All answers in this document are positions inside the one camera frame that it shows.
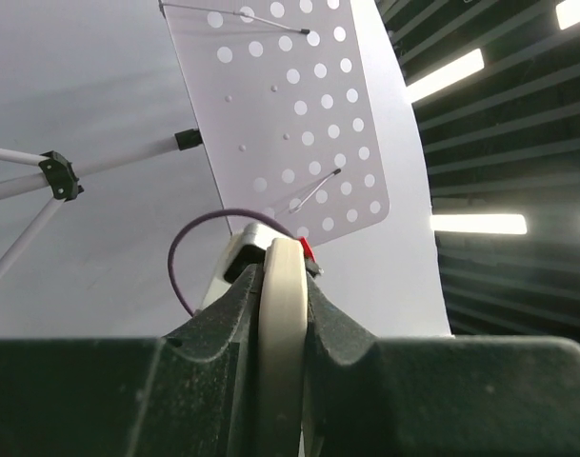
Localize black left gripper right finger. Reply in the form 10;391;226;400
303;279;580;456

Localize white music stand tripod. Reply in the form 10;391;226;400
0;129;203;280

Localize phone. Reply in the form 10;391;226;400
254;238;308;456

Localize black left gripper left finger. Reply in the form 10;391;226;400
0;266;263;456

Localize white perforated stand tray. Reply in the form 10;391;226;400
161;1;390;246

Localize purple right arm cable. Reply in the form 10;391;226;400
168;209;298;318

